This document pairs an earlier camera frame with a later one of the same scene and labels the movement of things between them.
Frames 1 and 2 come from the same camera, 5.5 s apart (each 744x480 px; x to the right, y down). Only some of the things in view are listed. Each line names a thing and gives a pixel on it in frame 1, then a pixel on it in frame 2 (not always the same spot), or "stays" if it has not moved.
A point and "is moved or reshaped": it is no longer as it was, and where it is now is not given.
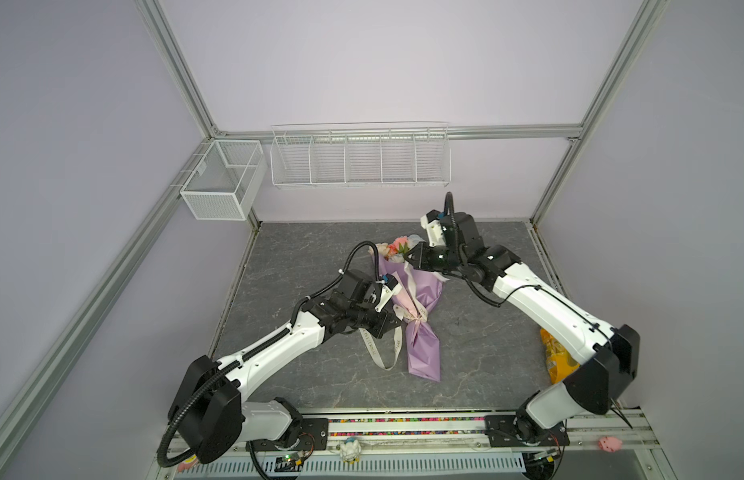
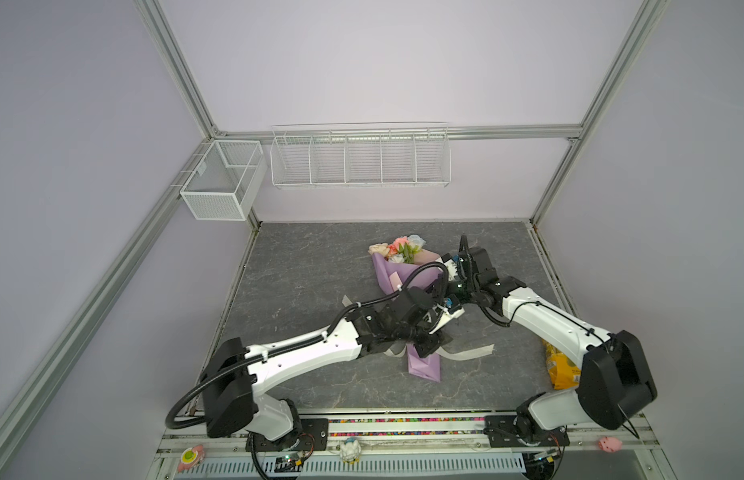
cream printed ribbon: [403, 314] is moved or reshaped
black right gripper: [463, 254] → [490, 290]
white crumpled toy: [350, 451] stays
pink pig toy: [609, 444] stays
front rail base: [442, 446] stays
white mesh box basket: [224, 179] stays
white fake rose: [413, 240] stays
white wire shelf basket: [361, 154] stays
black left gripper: [384, 324] → [434, 341]
